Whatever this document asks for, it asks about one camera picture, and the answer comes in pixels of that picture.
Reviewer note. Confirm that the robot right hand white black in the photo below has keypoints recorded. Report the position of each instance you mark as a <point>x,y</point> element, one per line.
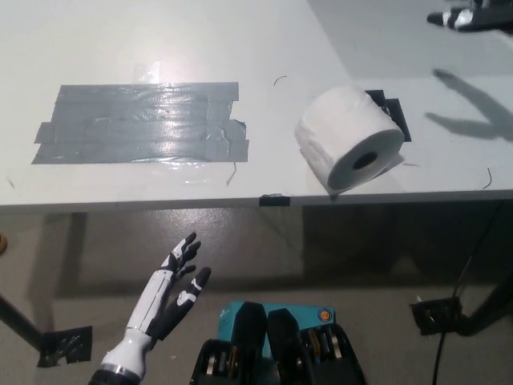
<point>481,16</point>

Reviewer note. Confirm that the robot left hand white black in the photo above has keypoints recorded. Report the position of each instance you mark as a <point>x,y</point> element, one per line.
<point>160,301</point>

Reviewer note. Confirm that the white toilet paper roll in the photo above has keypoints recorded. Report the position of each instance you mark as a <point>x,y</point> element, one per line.
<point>340,128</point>

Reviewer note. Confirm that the robot torso black teal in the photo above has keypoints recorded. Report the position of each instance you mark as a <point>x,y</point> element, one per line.
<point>248,331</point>

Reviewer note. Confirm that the black floor tape patch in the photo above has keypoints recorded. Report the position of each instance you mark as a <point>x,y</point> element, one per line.
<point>435,317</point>
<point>66,345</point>

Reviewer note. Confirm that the black tape square patch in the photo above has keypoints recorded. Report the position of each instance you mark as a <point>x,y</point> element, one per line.
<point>397,116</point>

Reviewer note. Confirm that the black straight table leg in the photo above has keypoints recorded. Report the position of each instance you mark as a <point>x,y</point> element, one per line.
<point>20,322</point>

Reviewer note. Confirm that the small black tape strip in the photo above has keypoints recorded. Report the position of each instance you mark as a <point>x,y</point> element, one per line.
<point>275,200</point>

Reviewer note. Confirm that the black curved table leg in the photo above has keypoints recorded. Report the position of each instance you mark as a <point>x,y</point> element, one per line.
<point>493,301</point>

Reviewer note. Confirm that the grey duct tape patch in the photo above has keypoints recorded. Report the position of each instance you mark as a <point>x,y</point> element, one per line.
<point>120,128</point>

